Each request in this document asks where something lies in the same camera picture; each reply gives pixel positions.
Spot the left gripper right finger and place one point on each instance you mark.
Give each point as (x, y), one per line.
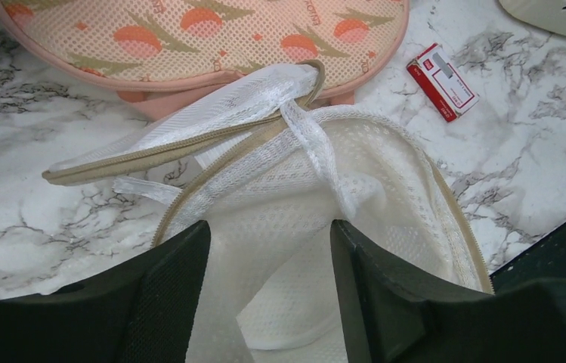
(393, 311)

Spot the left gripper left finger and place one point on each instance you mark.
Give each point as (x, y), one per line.
(141, 310)

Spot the white mesh laundry bag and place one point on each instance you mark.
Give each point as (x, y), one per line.
(269, 175)

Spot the orange tulip print laundry bag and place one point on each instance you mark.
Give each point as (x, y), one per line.
(161, 56)

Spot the cream plastic laundry basket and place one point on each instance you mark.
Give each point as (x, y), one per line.
(549, 15)

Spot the small red white card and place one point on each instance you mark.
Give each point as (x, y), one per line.
(442, 83)

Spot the black mounting rail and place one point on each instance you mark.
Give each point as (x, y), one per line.
(545, 259)

